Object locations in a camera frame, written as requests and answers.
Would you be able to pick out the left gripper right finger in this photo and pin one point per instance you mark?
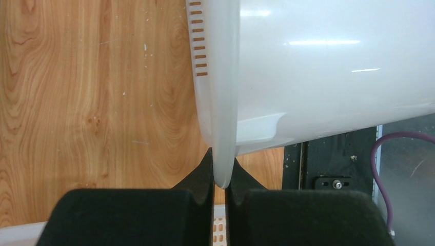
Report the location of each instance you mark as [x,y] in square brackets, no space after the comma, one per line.
[256,215]

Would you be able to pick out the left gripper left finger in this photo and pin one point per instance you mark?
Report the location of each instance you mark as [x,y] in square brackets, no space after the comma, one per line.
[182,215]

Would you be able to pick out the large white plastic tub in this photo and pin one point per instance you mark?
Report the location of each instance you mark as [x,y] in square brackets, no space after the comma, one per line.
[272,73]

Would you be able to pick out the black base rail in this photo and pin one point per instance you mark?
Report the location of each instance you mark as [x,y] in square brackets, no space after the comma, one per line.
[406,169]

